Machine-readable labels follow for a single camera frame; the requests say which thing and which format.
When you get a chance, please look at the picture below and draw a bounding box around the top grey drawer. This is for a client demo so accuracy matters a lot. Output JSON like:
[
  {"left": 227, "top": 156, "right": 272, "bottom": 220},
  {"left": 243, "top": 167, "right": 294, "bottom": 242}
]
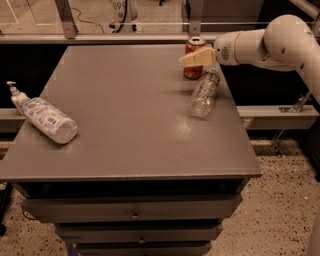
[{"left": 22, "top": 194, "right": 242, "bottom": 223}]

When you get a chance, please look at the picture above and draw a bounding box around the red coke can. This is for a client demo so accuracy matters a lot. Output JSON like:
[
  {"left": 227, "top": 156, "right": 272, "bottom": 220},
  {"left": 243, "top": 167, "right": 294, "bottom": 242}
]
[{"left": 183, "top": 36, "right": 206, "bottom": 80}]

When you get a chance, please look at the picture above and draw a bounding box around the clear plastic water bottle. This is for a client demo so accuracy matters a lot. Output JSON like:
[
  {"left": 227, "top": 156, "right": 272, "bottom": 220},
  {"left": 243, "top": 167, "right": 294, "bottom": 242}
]
[{"left": 190, "top": 68, "right": 220, "bottom": 119}]

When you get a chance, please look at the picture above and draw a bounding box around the pump soap bottle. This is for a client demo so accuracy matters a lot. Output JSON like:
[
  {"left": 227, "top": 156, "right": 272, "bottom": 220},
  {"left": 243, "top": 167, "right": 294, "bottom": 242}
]
[{"left": 6, "top": 81, "right": 77, "bottom": 144}]

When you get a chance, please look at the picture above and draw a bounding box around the white stand with cable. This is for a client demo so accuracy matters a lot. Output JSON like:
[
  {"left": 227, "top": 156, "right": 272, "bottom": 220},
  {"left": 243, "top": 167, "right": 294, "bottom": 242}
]
[{"left": 109, "top": 0, "right": 138, "bottom": 33}]

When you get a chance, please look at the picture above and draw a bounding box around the grey drawer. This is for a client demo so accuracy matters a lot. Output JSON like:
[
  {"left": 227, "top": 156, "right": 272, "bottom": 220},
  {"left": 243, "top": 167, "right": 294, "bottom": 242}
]
[
  {"left": 56, "top": 223, "right": 222, "bottom": 244},
  {"left": 78, "top": 241, "right": 211, "bottom": 256},
  {"left": 22, "top": 194, "right": 242, "bottom": 223}
]

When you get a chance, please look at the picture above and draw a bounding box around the metal railing frame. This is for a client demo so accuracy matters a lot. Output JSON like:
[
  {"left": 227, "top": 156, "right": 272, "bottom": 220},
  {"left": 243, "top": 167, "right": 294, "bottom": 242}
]
[{"left": 0, "top": 0, "right": 320, "bottom": 44}]

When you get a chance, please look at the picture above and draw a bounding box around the middle grey drawer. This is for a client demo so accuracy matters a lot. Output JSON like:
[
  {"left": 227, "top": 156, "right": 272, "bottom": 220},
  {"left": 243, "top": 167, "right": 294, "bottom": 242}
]
[{"left": 56, "top": 223, "right": 222, "bottom": 244}]

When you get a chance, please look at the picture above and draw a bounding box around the bottom grey drawer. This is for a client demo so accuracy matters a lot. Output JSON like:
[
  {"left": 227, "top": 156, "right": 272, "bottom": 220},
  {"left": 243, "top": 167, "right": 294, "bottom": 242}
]
[{"left": 78, "top": 241, "right": 211, "bottom": 256}]

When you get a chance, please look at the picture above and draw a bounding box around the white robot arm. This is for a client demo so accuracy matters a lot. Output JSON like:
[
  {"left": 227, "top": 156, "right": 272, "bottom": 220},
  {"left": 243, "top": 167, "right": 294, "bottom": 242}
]
[{"left": 206, "top": 15, "right": 319, "bottom": 256}]

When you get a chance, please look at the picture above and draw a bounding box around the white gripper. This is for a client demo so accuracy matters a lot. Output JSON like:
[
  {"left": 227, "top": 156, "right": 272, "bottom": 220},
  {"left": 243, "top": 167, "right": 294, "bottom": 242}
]
[{"left": 179, "top": 32, "right": 239, "bottom": 67}]

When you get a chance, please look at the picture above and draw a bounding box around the grey drawer cabinet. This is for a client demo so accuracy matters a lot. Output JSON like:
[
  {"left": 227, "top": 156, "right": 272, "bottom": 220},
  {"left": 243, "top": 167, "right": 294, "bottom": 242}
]
[{"left": 0, "top": 43, "right": 263, "bottom": 256}]

